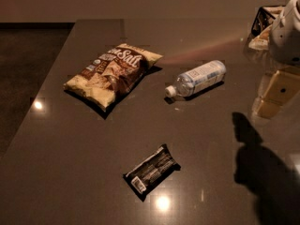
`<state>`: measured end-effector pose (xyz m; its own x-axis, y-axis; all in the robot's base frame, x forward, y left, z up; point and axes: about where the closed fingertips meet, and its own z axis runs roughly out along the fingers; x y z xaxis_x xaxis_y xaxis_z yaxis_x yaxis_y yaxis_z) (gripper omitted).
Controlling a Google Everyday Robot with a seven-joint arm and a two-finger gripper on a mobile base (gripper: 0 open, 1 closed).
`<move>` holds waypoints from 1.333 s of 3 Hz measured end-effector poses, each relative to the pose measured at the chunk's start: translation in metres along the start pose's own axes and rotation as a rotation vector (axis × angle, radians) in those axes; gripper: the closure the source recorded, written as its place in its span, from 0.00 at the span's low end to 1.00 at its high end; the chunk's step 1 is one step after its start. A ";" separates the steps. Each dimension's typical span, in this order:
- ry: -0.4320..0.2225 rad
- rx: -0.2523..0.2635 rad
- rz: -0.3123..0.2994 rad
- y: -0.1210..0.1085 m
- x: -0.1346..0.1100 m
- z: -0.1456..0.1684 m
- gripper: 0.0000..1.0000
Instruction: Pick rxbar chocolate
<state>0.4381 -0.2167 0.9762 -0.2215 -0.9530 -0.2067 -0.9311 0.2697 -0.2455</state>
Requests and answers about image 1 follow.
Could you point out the sea salt chips bag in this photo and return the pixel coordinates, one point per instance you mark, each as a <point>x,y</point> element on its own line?
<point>112,75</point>

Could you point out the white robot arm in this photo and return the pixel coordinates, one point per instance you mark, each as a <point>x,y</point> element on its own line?
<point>276,34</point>

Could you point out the black wire basket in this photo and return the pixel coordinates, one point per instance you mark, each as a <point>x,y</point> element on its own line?
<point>260,30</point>

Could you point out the clear plastic water bottle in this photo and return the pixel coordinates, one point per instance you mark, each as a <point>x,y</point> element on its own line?
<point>197,79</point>

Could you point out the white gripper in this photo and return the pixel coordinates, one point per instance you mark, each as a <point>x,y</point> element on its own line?
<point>286,37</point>

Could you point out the black rxbar chocolate wrapper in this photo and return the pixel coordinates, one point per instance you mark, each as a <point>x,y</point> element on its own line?
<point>151,172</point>

